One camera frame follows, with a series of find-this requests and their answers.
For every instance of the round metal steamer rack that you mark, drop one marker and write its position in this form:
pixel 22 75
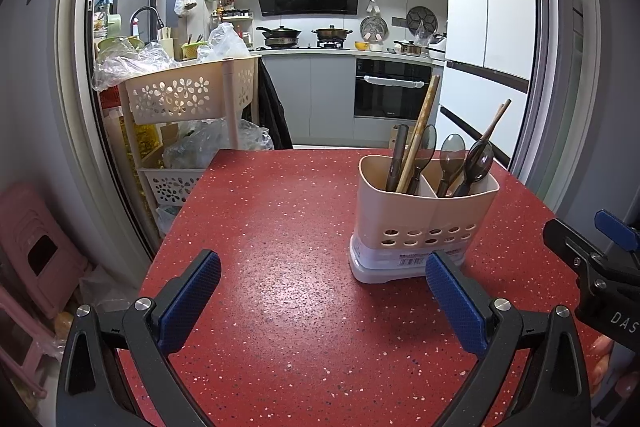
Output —
pixel 422 19

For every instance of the black built-in oven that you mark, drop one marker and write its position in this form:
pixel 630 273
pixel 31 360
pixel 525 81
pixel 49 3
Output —
pixel 392 94

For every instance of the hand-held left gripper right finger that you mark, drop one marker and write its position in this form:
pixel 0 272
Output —
pixel 457 307

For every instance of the yellow oil bottle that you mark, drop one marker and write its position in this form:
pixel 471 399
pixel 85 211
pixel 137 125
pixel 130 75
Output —
pixel 147 139

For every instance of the small steel pot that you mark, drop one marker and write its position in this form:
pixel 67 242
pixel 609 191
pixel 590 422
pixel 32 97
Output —
pixel 409 48

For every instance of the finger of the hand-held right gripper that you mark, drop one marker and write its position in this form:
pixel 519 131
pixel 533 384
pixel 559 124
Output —
pixel 567 239
pixel 617 229

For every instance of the green basket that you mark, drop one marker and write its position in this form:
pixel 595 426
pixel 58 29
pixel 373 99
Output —
pixel 192 51

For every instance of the black kitchen faucet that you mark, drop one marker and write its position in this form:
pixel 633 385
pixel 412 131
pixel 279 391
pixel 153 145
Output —
pixel 145 11

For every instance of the clear crumpled plastic bag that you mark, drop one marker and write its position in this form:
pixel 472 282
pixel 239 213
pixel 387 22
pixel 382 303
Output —
pixel 135 64

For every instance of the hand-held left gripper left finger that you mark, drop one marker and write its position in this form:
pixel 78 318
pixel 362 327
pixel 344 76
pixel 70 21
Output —
pixel 192 302

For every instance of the black wok with lid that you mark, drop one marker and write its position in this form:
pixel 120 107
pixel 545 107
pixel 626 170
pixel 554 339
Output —
pixel 280 36

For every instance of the pink plastic stool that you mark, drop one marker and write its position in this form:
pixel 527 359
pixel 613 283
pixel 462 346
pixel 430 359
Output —
pixel 35 242
pixel 20 342

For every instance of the white refrigerator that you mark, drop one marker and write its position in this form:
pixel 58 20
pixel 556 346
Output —
pixel 490 7

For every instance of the grey lower cabinets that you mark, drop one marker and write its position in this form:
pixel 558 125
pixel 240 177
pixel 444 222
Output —
pixel 310 97

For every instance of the dark cooking pot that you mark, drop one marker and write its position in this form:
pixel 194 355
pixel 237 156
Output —
pixel 330 33

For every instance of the hanging metal strainer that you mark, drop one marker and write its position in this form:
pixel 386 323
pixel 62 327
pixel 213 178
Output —
pixel 373 29

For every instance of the person's right hand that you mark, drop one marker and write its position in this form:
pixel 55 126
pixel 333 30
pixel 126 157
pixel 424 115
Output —
pixel 607 364

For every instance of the black hanging jacket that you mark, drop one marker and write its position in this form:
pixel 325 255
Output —
pixel 275 107

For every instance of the hanging white plastic bag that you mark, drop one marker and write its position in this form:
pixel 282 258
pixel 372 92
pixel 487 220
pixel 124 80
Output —
pixel 184 4

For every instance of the beige utensil holder grey base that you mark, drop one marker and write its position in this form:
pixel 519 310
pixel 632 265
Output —
pixel 390 217

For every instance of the beige flower-cutout storage cart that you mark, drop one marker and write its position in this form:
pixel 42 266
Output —
pixel 170 94

